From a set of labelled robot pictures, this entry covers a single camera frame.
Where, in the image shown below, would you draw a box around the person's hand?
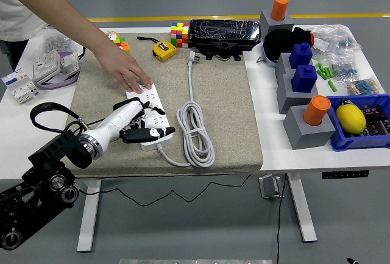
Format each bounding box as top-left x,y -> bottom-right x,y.
93,43 -> 154,95

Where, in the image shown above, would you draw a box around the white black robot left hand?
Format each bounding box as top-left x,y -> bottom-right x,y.
87,101 -> 177,155

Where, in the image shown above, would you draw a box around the white power strip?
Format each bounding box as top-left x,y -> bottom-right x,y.
126,83 -> 174,151

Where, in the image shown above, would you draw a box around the colourful puzzle cube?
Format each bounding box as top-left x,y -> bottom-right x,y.
169,21 -> 190,48
114,37 -> 132,55

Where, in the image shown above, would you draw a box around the round yellow tape measure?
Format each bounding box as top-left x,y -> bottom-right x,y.
78,30 -> 119,62

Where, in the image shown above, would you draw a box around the yellow black tape measure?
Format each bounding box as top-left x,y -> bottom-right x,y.
136,35 -> 178,63

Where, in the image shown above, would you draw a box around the clear bag of metal nuts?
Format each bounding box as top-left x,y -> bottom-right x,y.
29,27 -> 82,63

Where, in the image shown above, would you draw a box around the white table leg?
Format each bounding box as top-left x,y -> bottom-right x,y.
76,179 -> 102,253
286,173 -> 317,243

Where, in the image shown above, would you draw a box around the black table control panel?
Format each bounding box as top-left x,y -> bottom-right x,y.
322,170 -> 370,180

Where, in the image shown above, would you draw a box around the grey-brown fabric mat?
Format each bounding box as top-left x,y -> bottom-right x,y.
55,32 -> 264,179

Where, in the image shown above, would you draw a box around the black film-wrapped box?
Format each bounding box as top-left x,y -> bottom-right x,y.
188,19 -> 262,53

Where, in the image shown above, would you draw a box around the white circuit breaker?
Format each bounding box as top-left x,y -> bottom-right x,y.
1,68 -> 41,105

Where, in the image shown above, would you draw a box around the silver metal hook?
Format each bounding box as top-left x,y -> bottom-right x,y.
258,174 -> 284,199

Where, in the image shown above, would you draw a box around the blue plastic bin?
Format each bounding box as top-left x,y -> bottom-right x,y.
325,93 -> 390,152

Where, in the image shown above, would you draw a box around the person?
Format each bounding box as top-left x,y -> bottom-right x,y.
0,0 -> 49,71

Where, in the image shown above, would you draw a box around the grey hollow block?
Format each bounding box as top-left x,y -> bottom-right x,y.
275,52 -> 298,77
276,73 -> 319,115
259,10 -> 295,35
283,104 -> 337,151

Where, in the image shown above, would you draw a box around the yellow lemon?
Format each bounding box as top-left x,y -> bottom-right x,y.
335,104 -> 367,134

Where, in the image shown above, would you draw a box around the dark brown components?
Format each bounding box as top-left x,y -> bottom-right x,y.
359,104 -> 390,137

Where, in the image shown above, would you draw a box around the grey round base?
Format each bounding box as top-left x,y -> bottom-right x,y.
263,52 -> 280,69

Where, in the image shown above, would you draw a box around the orange cylinder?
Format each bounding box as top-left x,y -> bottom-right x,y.
303,95 -> 332,126
271,0 -> 289,21

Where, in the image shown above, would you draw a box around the black cloth bundle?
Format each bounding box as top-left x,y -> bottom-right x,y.
263,26 -> 314,62

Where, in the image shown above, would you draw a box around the blue block with knob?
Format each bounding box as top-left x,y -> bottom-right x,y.
288,43 -> 314,70
291,65 -> 318,94

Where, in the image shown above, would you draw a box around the clear bag of blue resistors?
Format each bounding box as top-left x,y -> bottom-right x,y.
330,59 -> 359,82

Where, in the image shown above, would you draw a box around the clear bag with white label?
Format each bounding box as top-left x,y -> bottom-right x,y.
310,26 -> 336,62

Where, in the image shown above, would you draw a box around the clear bag of blue components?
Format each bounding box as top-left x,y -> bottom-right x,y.
330,24 -> 364,63

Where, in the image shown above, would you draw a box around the white wall socket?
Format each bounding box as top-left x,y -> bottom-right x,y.
57,52 -> 80,74
32,49 -> 62,82

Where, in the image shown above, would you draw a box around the white power cord with plug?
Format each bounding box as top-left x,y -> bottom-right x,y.
155,51 -> 216,168

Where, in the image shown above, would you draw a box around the hanging black cable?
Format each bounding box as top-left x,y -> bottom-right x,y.
275,174 -> 287,264

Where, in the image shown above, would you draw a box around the thin black adapter cord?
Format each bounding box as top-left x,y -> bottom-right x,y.
76,118 -> 253,207

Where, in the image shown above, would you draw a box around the black plastic bracket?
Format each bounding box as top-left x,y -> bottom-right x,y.
194,40 -> 246,63

